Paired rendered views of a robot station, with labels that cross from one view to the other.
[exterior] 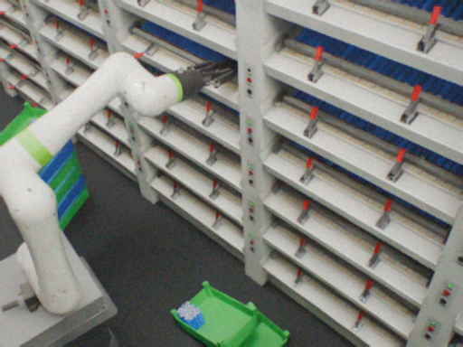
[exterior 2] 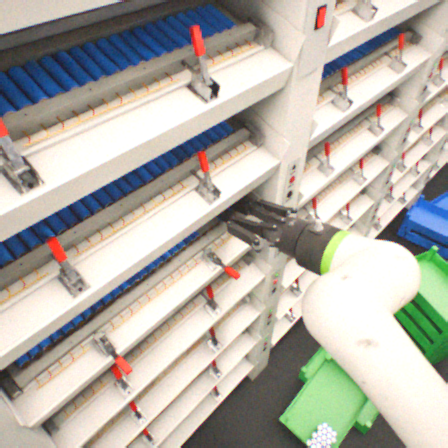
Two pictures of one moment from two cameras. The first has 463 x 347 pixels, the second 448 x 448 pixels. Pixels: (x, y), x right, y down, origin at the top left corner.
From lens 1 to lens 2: 1.64 m
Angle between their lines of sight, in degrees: 65
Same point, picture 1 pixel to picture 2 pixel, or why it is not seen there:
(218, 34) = (237, 174)
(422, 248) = (377, 165)
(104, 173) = not seen: outside the picture
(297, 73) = (332, 116)
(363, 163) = (362, 145)
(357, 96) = (369, 87)
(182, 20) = (176, 217)
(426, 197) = (393, 122)
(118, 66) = (375, 291)
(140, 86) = (405, 263)
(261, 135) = not seen: hidden behind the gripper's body
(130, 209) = not seen: outside the picture
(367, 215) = (351, 187)
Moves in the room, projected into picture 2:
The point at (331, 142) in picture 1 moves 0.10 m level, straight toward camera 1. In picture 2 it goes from (338, 159) to (375, 164)
